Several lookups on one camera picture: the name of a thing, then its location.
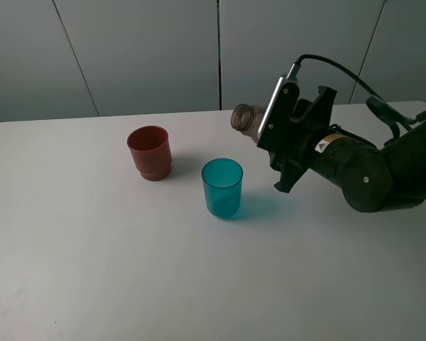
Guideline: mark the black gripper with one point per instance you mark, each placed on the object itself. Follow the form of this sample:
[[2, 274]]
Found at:
[[308, 124]]

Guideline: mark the smoky transparent water bottle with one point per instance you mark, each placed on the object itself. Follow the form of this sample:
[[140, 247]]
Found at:
[[247, 119]]

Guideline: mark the teal transparent plastic cup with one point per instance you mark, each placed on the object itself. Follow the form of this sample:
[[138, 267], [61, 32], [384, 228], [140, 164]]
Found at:
[[222, 183]]

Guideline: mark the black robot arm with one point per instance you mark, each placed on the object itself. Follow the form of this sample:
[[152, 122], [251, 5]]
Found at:
[[373, 179]]

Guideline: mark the red plastic cup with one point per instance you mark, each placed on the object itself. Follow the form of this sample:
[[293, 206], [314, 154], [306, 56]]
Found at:
[[150, 150]]

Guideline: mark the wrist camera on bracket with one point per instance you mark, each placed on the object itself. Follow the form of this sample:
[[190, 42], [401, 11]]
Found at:
[[278, 110]]

